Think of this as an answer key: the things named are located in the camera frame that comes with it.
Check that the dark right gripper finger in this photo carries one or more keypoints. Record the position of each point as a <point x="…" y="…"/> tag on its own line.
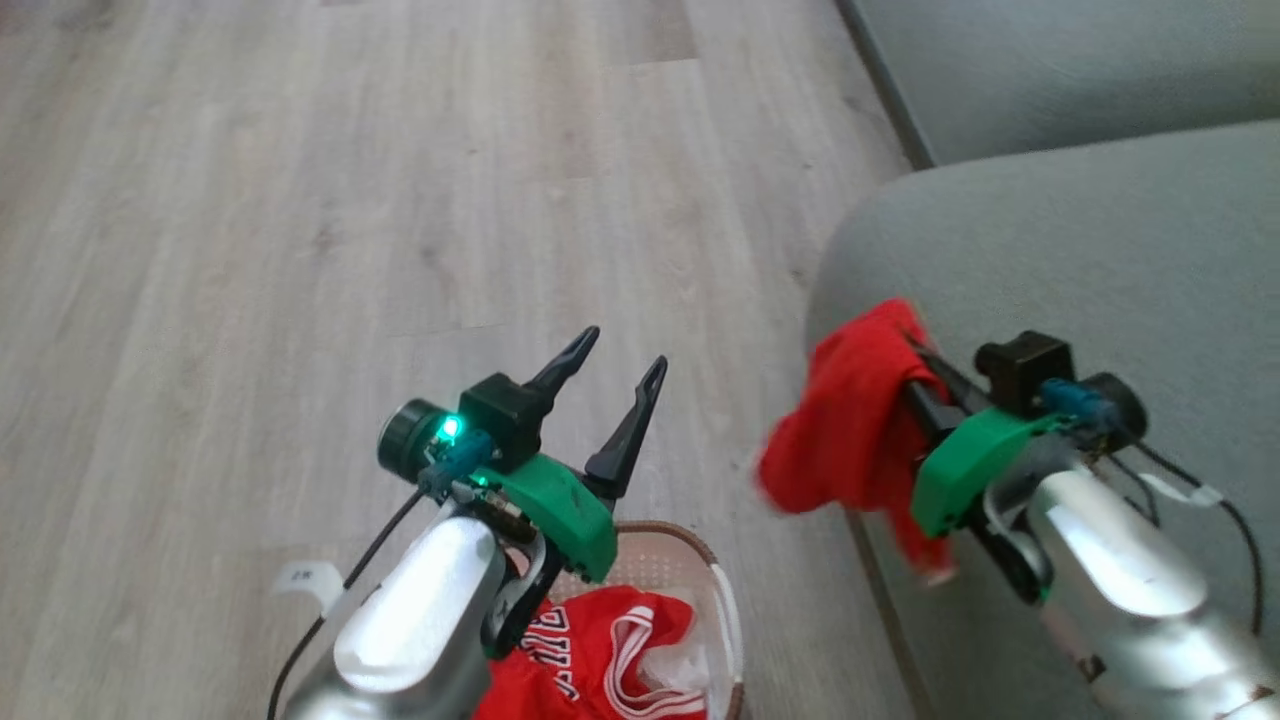
<point x="955" y="380"/>
<point x="925" y="410"/>

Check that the beige woven laundry basket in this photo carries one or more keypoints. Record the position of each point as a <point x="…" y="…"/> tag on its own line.
<point x="660" y="560"/>

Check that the plain red garment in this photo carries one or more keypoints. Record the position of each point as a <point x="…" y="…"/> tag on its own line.
<point x="850" y="420"/>

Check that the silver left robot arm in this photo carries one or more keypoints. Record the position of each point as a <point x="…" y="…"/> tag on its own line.
<point x="420" y="620"/>

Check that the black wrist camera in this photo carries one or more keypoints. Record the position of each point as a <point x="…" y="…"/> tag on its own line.
<point x="500" y="410"/>
<point x="1025" y="370"/>

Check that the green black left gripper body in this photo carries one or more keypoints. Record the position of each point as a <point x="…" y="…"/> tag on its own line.
<point x="555" y="505"/>

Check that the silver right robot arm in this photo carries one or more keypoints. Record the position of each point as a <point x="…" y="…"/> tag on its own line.
<point x="1130" y="570"/>

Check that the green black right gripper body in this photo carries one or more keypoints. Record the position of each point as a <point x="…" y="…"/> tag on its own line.
<point x="965" y="465"/>

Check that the grey fabric sofa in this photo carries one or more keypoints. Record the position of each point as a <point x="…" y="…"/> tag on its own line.
<point x="1100" y="260"/>

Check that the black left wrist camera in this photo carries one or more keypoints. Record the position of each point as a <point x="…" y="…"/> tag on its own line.
<point x="500" y="410"/>

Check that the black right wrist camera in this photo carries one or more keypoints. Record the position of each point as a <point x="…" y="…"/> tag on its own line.
<point x="1025" y="370"/>

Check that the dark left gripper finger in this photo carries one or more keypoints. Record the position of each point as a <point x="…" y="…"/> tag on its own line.
<point x="565" y="365"/>
<point x="625" y="450"/>

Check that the red basketball jersey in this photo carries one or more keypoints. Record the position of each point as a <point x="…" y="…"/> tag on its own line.
<point x="590" y="625"/>

